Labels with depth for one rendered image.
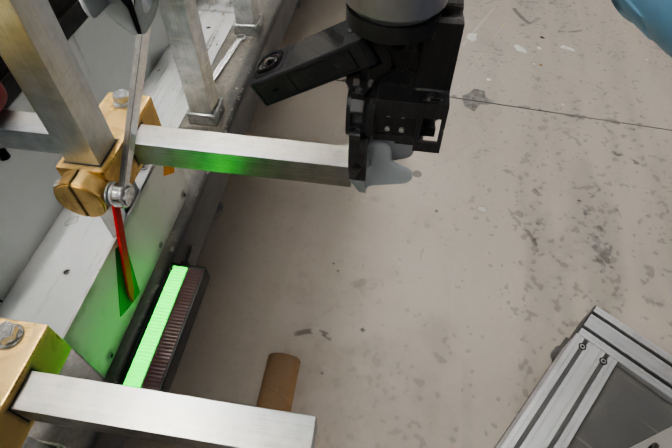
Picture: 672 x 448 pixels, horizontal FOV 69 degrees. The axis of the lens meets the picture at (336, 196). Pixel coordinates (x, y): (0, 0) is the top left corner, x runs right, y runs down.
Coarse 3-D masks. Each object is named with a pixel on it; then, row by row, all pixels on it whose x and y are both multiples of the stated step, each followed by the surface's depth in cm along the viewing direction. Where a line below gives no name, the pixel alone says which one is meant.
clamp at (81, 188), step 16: (144, 96) 53; (112, 112) 51; (144, 112) 52; (112, 128) 50; (64, 160) 47; (112, 160) 47; (64, 176) 46; (80, 176) 46; (96, 176) 46; (112, 176) 47; (64, 192) 46; (80, 192) 45; (96, 192) 46; (80, 208) 47; (96, 208) 47
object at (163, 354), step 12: (192, 276) 58; (192, 288) 57; (180, 300) 56; (180, 312) 55; (168, 324) 54; (180, 324) 54; (168, 336) 53; (168, 348) 52; (156, 360) 51; (168, 360) 51; (156, 372) 51; (144, 384) 50; (156, 384) 50
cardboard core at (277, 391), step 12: (276, 360) 115; (288, 360) 115; (264, 372) 116; (276, 372) 113; (288, 372) 113; (264, 384) 112; (276, 384) 111; (288, 384) 112; (264, 396) 110; (276, 396) 109; (288, 396) 111; (276, 408) 108; (288, 408) 110
